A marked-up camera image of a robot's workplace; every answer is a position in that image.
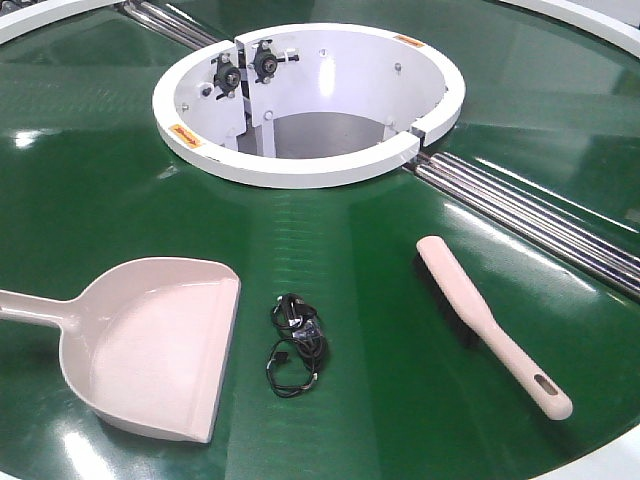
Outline black cable bundle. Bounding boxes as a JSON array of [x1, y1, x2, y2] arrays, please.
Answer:
[[265, 293, 331, 399]]

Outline pink hand brush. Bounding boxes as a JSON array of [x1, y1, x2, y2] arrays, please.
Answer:
[[416, 235, 573, 421]]

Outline pink plastic dustpan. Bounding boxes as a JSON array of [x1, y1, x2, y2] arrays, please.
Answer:
[[1, 257, 241, 443]]

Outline green conveyor belt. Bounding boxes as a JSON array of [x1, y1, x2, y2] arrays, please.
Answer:
[[1, 8, 639, 479]]

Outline orange arrow sticker front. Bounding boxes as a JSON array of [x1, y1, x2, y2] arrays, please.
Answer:
[[170, 124, 202, 149]]

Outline right black bearing block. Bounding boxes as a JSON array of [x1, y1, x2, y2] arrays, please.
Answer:
[[250, 39, 300, 84]]

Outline black bearing block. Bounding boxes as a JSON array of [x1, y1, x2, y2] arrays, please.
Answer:
[[211, 53, 241, 100], [250, 39, 300, 84]]

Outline left black bearing block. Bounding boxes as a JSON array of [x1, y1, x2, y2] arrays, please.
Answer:
[[211, 53, 241, 100]]

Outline orange sticker rear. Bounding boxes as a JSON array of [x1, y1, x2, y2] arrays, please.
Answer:
[[394, 34, 425, 48]]

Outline left steel roller set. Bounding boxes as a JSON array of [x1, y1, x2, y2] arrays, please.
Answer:
[[119, 1, 220, 50]]

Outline steel roller set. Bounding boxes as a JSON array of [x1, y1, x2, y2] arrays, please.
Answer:
[[119, 1, 220, 50], [405, 152, 639, 301]]

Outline right steel roller set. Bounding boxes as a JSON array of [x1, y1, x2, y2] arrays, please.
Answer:
[[405, 152, 639, 301]]

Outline white outer rim right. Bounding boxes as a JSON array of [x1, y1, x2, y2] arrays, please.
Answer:
[[505, 0, 639, 58]]

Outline white rim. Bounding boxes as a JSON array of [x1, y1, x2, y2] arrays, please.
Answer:
[[0, 0, 119, 44], [505, 0, 639, 58]]

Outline white outer rim left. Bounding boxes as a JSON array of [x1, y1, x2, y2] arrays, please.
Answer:
[[0, 0, 119, 44]]

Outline white central conveyor ring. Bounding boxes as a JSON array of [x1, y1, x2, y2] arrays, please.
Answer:
[[151, 22, 467, 190]]

